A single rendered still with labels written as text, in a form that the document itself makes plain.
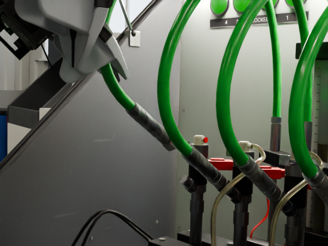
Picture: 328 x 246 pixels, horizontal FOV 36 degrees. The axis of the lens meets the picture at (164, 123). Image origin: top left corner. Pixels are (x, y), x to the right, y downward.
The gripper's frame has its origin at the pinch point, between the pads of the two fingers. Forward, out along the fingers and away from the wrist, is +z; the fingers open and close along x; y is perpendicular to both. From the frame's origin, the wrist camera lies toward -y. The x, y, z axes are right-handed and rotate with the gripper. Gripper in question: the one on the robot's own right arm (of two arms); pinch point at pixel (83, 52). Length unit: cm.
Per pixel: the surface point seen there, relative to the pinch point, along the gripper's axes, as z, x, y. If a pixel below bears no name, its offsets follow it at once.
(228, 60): -0.1, 4.5, -14.2
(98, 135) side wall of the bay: 13, -43, -34
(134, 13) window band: -81, -447, -395
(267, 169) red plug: 13.5, -1.5, -31.0
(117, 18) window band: -77, -479, -393
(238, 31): -3.0, 4.5, -15.8
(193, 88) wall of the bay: 4, -39, -57
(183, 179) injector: 15.9, -11.7, -25.8
